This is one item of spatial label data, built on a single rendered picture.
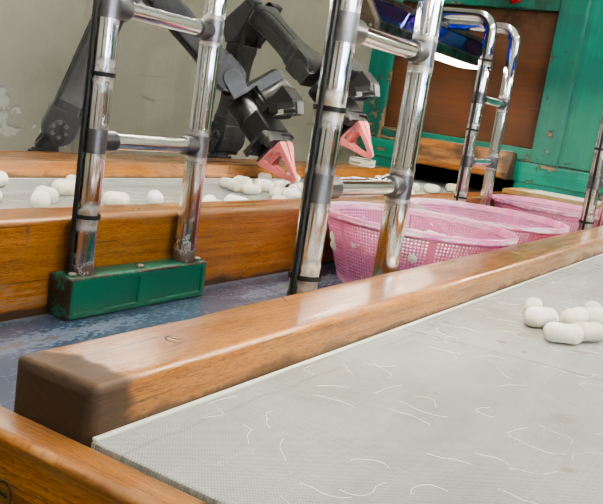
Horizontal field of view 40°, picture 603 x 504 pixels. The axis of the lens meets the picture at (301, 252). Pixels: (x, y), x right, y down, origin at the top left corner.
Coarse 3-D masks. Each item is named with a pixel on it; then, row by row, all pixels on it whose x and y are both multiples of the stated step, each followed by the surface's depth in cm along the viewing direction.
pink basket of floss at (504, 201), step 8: (496, 200) 172; (504, 200) 169; (512, 200) 185; (520, 200) 186; (528, 200) 186; (536, 200) 187; (544, 200) 187; (504, 208) 170; (512, 208) 167; (520, 208) 166; (528, 208) 164; (536, 208) 163; (544, 208) 162; (552, 208) 186; (560, 208) 186; (568, 208) 185; (576, 208) 184; (496, 216) 175; (544, 216) 163; (552, 216) 162; (560, 216) 162; (568, 216) 162; (576, 216) 161; (568, 224) 162; (576, 224) 162; (568, 232) 163
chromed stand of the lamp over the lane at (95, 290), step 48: (96, 0) 71; (96, 48) 73; (96, 96) 73; (96, 144) 74; (144, 144) 80; (192, 144) 86; (96, 192) 75; (192, 192) 88; (96, 240) 77; (192, 240) 89; (48, 288) 76; (96, 288) 78; (144, 288) 83; (192, 288) 90
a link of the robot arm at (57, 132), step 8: (56, 120) 149; (48, 128) 149; (56, 128) 149; (64, 128) 150; (40, 136) 156; (48, 136) 149; (56, 136) 150; (64, 136) 150; (40, 144) 149; (48, 144) 149; (56, 144) 150
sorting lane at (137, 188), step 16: (16, 192) 103; (32, 192) 105; (128, 192) 118; (144, 192) 120; (176, 192) 126; (208, 192) 132; (224, 192) 135; (240, 192) 138; (416, 192) 190; (448, 192) 204; (0, 208) 90
